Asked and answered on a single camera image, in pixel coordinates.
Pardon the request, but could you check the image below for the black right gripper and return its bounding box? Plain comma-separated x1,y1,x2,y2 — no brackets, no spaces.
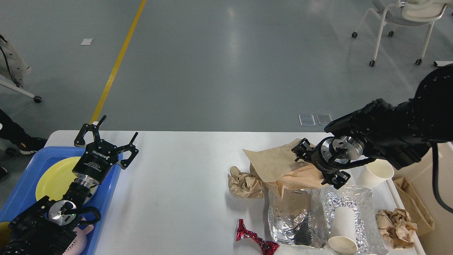
291,137,365,190

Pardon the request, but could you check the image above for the beige plastic bin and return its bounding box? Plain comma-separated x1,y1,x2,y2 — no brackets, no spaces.
388,150,452,255

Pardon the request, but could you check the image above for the lying white paper cup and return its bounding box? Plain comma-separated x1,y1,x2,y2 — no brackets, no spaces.
327,206,358,254

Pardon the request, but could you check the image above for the yellow plastic plate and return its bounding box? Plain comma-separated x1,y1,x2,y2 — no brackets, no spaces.
35,157,81,201

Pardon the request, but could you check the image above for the blue ceramic mug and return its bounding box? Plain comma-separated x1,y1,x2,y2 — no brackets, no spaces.
0,221,12,249

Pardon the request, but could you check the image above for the white chair base right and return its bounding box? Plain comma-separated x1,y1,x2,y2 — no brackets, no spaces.
433,60,453,68

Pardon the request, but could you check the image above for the chair with beige coat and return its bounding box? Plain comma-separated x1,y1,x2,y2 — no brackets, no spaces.
0,32,42,103

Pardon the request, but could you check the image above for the crumpled brown paper right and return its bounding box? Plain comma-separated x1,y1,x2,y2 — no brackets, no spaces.
375,208,418,249

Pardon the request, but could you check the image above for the crumpled brown paper ball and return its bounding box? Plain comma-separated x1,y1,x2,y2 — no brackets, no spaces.
228,166,264,199

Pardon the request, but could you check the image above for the aluminium foil tray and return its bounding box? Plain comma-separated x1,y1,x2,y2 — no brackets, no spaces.
320,184,387,255
268,189,327,249

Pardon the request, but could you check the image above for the red foil wrapper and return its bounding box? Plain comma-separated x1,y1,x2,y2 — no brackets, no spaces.
236,219,280,255

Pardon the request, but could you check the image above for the upright white paper cup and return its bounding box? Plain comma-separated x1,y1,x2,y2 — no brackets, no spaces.
356,159,394,189

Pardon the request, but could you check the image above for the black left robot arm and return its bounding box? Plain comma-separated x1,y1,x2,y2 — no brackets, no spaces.
1,115,139,255

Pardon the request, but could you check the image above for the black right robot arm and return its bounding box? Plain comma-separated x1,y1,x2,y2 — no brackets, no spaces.
292,64,453,213

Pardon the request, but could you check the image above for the white office chair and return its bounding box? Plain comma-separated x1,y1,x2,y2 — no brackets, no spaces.
351,0,452,67

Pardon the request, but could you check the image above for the brown paper bag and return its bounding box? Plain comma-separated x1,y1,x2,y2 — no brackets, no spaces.
243,138,324,199

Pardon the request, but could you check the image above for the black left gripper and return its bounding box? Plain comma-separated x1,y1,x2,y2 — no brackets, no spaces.
72,115,139,184

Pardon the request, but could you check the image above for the brown paper in bin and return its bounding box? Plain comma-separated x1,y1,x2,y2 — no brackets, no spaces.
393,177,435,236

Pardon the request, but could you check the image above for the person in black trousers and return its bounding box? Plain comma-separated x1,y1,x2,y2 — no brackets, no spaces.
0,109,48,182

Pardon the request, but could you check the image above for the pink ceramic mug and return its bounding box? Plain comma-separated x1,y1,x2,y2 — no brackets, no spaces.
63,225,94,255

